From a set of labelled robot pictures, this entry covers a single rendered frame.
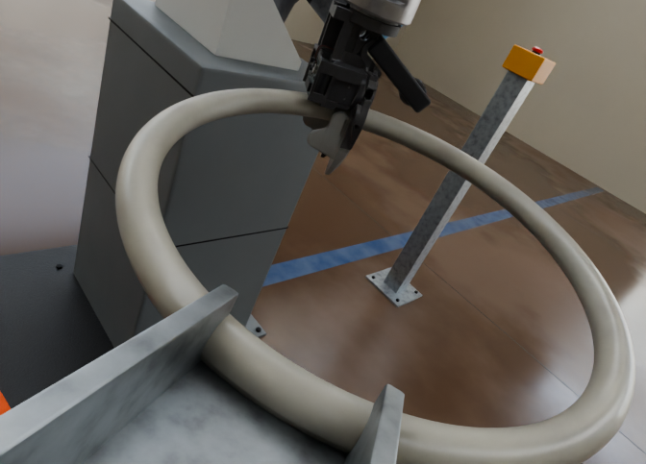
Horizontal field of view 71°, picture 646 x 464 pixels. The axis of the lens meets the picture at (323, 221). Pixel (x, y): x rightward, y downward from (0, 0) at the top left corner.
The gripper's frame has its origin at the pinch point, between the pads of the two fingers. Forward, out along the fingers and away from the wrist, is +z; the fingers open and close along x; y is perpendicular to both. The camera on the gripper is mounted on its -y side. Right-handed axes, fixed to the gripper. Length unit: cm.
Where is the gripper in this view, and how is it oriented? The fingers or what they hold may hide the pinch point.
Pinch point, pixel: (332, 158)
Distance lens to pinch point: 67.1
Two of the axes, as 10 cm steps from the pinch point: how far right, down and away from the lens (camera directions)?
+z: -3.4, 7.7, 5.3
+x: 1.2, 6.0, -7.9
